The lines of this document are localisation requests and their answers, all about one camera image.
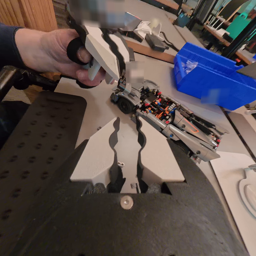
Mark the black power adapter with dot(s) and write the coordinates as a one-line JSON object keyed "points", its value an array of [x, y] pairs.
{"points": [[156, 43]]}

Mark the teal storage box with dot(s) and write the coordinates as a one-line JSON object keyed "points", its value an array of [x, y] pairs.
{"points": [[182, 20]]}

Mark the green bag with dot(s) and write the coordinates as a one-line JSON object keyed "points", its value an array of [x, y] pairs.
{"points": [[238, 26]]}

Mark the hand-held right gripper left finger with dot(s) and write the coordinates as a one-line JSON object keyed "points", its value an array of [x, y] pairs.
{"points": [[96, 158]]}

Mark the black metal frame post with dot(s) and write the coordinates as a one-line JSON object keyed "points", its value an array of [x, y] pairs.
{"points": [[236, 38]]}

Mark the blue plastic storage bin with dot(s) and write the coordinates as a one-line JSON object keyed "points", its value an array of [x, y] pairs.
{"points": [[192, 80]]}

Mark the person's left hand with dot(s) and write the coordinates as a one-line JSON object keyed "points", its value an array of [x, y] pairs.
{"points": [[46, 50]]}

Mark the wooden slat panel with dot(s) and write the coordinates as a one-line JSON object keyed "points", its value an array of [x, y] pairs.
{"points": [[30, 12]]}

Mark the clear plastic bag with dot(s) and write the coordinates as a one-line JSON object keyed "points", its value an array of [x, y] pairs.
{"points": [[189, 66]]}

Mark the shiny silver object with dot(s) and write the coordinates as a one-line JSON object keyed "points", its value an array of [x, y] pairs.
{"points": [[133, 21]]}

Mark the small light grey lego piece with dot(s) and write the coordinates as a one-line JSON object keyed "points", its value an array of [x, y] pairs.
{"points": [[121, 164]]}

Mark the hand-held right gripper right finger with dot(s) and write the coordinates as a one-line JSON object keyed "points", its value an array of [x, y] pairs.
{"points": [[160, 160]]}

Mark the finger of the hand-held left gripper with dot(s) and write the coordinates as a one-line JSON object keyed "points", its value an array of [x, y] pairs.
{"points": [[100, 52], [122, 48]]}

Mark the white plastic stand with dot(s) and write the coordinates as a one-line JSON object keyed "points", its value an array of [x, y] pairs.
{"points": [[148, 28]]}

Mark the grey lego car model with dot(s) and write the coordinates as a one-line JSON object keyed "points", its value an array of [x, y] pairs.
{"points": [[180, 124]]}

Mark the person's left forearm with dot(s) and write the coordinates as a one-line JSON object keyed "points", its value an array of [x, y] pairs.
{"points": [[8, 46]]}

